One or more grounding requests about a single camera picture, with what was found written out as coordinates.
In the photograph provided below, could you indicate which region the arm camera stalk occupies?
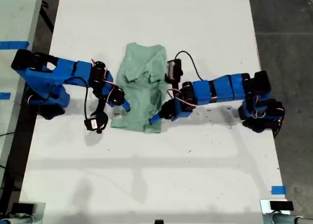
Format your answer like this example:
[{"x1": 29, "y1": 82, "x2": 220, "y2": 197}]
[{"x1": 168, "y1": 81, "x2": 184, "y2": 92}]

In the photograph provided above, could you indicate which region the black stand leg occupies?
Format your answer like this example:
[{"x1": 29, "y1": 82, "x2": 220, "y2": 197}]
[{"x1": 40, "y1": 0, "x2": 55, "y2": 34}]

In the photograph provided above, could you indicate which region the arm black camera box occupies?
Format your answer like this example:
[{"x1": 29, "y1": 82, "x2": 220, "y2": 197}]
[
  {"x1": 84, "y1": 111, "x2": 109, "y2": 134},
  {"x1": 165, "y1": 59, "x2": 183, "y2": 84}
]

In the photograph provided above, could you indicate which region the long blue tape strip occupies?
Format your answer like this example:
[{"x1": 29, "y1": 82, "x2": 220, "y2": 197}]
[{"x1": 0, "y1": 41, "x2": 30, "y2": 50}]

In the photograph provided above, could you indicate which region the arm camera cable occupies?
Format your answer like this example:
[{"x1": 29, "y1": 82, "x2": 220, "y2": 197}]
[
  {"x1": 64, "y1": 76, "x2": 90, "y2": 121},
  {"x1": 174, "y1": 50, "x2": 211, "y2": 82}
]

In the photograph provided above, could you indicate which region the pale side table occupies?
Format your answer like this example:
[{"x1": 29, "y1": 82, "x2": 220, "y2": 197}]
[{"x1": 0, "y1": 0, "x2": 45, "y2": 183}]

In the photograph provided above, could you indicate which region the pale green T-shirt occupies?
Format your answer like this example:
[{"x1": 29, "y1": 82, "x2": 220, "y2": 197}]
[{"x1": 111, "y1": 42, "x2": 168, "y2": 134}]

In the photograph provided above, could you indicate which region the black power cable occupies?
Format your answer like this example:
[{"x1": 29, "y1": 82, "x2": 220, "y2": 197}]
[{"x1": 272, "y1": 111, "x2": 287, "y2": 139}]

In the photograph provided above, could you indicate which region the small black box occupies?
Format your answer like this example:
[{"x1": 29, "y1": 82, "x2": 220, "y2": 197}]
[
  {"x1": 269, "y1": 201, "x2": 294, "y2": 211},
  {"x1": 11, "y1": 202, "x2": 35, "y2": 214}
]

